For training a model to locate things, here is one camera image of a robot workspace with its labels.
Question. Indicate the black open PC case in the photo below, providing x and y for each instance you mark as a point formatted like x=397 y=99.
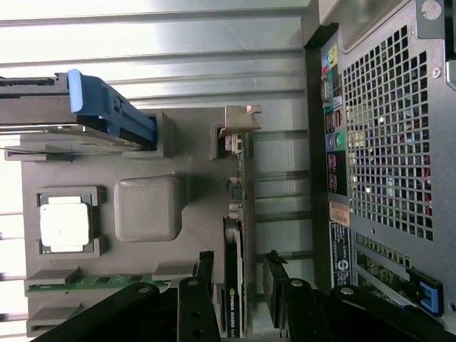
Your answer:
x=392 y=142

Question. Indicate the green RAM stick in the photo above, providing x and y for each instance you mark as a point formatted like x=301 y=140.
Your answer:
x=107 y=281

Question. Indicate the silver CPU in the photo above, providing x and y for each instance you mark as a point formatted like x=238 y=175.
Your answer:
x=64 y=224

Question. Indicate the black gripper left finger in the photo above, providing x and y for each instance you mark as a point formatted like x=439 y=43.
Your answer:
x=196 y=313

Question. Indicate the grey parts rack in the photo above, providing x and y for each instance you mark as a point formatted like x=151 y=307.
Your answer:
x=199 y=160

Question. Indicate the blue card retention clip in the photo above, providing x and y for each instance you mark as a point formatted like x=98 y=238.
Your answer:
x=429 y=297

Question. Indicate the hard disk with blue carrier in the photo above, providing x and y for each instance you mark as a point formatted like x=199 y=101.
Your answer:
x=35 y=107

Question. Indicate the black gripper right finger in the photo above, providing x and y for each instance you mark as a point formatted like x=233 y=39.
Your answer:
x=303 y=317

